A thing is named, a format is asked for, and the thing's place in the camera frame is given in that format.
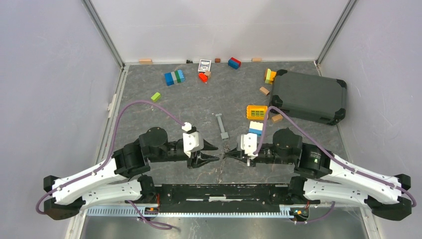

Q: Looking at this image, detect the tan wooden block near case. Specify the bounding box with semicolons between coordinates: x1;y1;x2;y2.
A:
259;87;270;96

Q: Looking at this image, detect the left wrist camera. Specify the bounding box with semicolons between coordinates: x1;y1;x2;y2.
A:
182;122;204;157

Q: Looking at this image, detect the grey toy axle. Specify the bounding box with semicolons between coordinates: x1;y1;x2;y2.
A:
215;114;229;141

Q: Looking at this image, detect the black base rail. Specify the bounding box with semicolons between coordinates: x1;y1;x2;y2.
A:
134;184;319;213

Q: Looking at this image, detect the tan wooden block at wall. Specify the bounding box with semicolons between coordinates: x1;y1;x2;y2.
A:
138;59;153;65

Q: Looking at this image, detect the lime green block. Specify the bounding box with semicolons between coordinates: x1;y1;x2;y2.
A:
151;92;162;103

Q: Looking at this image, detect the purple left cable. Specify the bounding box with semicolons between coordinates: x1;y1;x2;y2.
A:
35;100;187;231

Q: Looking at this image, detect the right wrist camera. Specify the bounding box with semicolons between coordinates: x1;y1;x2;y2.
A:
237;133;258;159

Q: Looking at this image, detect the playing card box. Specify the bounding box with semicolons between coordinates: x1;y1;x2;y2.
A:
198;59;212;73

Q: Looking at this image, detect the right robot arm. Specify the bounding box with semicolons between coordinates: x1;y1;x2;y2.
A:
225;128;412;221

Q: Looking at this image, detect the red and blue brick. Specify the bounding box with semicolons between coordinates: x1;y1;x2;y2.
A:
227;57;241;69

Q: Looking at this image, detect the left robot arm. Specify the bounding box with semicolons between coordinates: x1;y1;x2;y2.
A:
43;127;219;220

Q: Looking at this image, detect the dark grey hard case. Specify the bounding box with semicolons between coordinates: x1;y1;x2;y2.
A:
269;69;347;125

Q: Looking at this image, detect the white and blue brick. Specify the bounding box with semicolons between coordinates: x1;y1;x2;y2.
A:
248;121;264;136

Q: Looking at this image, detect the orange green brown brick stack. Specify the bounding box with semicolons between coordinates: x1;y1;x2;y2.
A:
264;68;277;84

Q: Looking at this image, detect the yellow window brick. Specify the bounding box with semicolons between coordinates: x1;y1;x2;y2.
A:
246;105;268;120

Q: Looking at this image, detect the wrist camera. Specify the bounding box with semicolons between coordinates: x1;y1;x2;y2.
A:
237;133;258;159
182;122;204;157

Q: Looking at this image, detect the blue grey green brick stack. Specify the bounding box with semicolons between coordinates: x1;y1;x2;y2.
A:
164;70;186;86

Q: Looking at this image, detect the red orange brick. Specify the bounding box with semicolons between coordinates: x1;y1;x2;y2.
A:
198;72;208;83

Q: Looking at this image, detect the perforated metal ring plate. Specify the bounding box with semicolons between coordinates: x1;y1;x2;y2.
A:
216;143;230;184

